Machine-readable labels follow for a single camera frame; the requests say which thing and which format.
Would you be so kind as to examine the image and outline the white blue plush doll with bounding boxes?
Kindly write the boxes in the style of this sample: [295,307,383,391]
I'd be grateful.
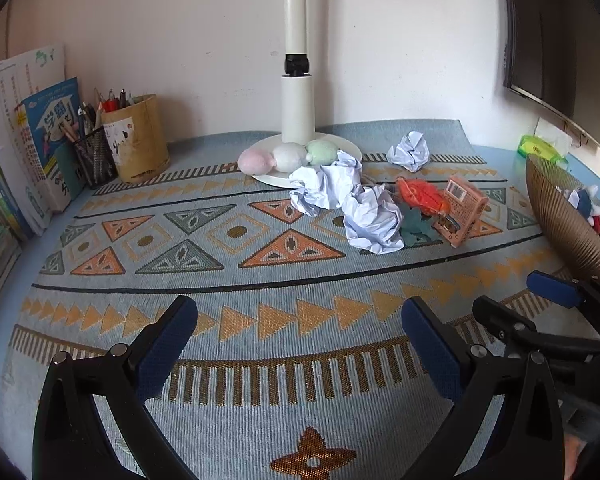
[558,185,600,237]

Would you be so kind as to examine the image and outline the paper ball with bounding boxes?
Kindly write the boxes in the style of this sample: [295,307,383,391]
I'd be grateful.
[289,150,362,217]
[341,185,404,255]
[387,131,430,174]

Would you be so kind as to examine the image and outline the three ball plush toy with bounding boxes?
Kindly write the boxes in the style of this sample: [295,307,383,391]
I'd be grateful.
[237,140,338,176]

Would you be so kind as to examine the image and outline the person's right hand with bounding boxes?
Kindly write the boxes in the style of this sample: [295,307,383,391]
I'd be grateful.
[564,434,583,480]

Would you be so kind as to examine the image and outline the brown ribbed basket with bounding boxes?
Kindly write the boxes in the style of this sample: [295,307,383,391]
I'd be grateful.
[526,155,600,278]

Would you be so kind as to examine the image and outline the teal flat toy piece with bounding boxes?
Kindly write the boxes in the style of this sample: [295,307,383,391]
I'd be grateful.
[399,203,441,248]

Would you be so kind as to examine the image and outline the green tissue pack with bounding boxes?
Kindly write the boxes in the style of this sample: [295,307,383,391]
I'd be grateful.
[517,136,568,167]

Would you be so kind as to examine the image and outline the orange red toy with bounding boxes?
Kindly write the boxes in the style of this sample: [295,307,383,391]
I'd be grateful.
[396,177,451,216]

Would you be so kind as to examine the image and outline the patterned blue table mat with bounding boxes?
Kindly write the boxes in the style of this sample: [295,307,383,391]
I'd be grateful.
[0,119,593,479]

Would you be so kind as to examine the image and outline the black mesh pen cup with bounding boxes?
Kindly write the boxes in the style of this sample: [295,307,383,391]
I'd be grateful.
[73,127,118,190]

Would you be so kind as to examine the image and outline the bamboo pen holder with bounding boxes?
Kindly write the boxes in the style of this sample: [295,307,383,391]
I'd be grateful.
[102,94,170,184]

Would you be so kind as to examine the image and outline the blue cover book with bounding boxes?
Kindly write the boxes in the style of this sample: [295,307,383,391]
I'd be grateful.
[16,78,85,214]

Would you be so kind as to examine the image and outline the white desk lamp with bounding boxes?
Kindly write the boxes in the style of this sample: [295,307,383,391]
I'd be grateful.
[249,0,362,188]

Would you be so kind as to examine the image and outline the white cover workbook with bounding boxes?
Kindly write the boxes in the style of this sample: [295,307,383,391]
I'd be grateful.
[0,44,65,235]

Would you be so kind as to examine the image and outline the black wall monitor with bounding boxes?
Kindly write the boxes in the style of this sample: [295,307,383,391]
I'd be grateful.
[504,0,600,148]

